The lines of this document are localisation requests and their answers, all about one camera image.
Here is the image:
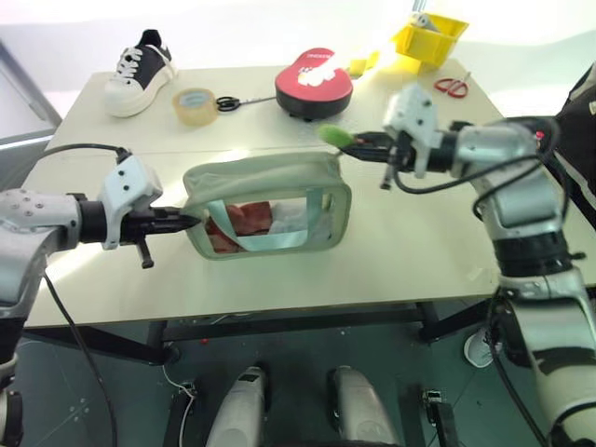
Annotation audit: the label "small yellow plastic piece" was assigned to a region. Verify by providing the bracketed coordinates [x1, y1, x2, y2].
[347, 49, 382, 78]

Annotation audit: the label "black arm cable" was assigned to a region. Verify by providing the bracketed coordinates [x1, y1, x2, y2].
[39, 142, 132, 447]
[393, 118, 567, 221]

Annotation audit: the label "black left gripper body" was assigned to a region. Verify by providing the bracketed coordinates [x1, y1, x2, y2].
[118, 207, 183, 270]

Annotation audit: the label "black table frame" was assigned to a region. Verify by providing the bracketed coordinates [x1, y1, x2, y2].
[21, 300, 495, 367]

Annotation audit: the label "white packet in pouch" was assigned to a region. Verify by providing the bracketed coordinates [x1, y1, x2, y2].
[271, 198, 335, 242]

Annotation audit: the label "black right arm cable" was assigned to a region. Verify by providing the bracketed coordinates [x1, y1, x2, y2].
[393, 118, 567, 221]

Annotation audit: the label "silver right robot leg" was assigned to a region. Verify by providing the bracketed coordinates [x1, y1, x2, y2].
[327, 365, 402, 447]

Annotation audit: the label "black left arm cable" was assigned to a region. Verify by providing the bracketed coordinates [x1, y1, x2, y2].
[39, 142, 132, 447]

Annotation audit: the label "green clear-sided zip pouch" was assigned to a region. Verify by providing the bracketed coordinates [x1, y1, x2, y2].
[182, 151, 353, 264]

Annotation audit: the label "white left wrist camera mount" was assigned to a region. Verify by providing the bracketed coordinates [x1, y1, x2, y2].
[96, 153, 165, 251]

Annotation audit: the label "black stand foot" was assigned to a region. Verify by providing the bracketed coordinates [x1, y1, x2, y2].
[161, 380, 202, 447]
[420, 387, 461, 447]

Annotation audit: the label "green plush keychain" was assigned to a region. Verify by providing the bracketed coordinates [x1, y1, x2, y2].
[316, 124, 354, 150]

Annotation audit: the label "red and black round pad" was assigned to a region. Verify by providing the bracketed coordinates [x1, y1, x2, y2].
[274, 46, 356, 124]

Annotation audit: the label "clear packing tape roll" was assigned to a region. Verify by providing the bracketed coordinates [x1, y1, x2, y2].
[171, 87, 220, 128]

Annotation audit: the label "red handled scissors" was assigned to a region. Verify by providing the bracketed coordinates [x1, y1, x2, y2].
[433, 71, 472, 101]

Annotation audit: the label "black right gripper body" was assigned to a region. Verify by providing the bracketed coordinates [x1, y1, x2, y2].
[379, 131, 421, 191]

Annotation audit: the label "silver robot leg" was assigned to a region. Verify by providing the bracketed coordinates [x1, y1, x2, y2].
[327, 365, 402, 447]
[206, 365, 272, 447]

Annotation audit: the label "silver left robot leg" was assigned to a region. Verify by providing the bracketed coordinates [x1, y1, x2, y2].
[206, 365, 272, 447]

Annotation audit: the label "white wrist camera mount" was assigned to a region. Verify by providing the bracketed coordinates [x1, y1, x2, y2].
[382, 83, 442, 179]
[96, 153, 165, 251]

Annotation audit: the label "black and white sneaker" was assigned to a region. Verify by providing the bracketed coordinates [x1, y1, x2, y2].
[102, 28, 180, 118]

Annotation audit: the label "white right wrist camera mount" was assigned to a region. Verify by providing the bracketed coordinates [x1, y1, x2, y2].
[382, 83, 442, 179]

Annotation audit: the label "black handled scissors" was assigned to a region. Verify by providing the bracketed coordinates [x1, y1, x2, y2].
[214, 94, 278, 115]

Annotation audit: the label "person in black clothing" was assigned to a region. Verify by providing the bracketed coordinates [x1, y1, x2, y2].
[541, 62, 596, 230]

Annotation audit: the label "white cord under table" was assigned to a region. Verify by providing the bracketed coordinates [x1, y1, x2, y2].
[159, 362, 197, 447]

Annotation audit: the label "yellow plastic bin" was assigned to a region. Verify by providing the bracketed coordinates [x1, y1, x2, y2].
[389, 12, 469, 75]

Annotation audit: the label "grey item in bin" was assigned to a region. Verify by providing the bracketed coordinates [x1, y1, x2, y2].
[411, 12, 449, 34]

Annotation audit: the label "red cloth in pouch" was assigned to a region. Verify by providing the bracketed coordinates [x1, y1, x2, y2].
[206, 200, 276, 253]

